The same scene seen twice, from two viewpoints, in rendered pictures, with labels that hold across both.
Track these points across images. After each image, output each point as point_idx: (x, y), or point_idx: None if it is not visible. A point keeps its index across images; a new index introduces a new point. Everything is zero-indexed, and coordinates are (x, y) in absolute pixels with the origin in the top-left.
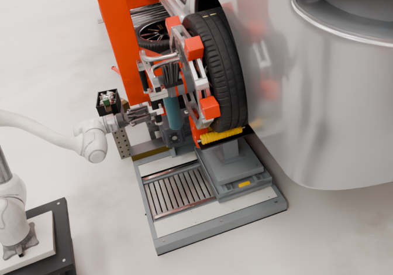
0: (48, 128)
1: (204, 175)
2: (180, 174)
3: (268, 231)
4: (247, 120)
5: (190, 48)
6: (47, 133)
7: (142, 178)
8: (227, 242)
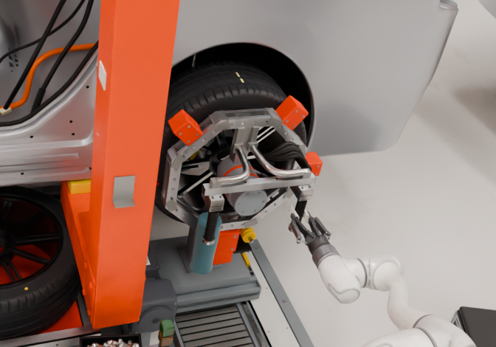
0: (396, 286)
1: (195, 314)
2: (187, 345)
3: (285, 272)
4: None
5: (305, 109)
6: (405, 287)
7: None
8: (300, 309)
